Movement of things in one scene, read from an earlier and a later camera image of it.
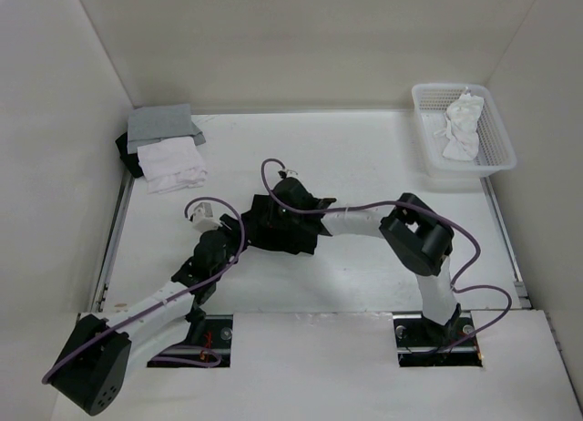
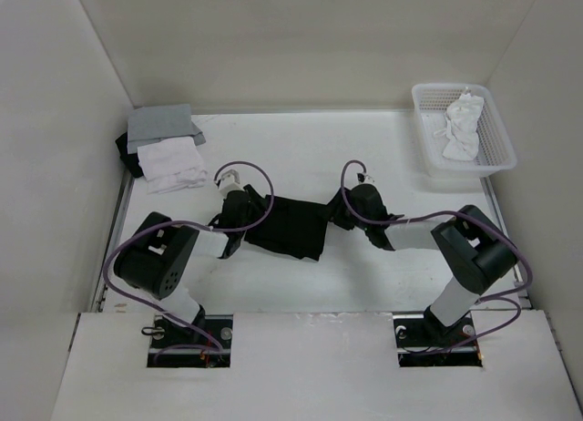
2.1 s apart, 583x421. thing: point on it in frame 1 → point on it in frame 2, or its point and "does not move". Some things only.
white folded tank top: x=171 y=165 does not move
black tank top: x=262 y=230 does not move
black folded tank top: x=130 y=160 does not move
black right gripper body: x=280 y=211 → x=341 y=213
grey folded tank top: x=149 y=124 does not move
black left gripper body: x=233 y=237 → x=256 y=210
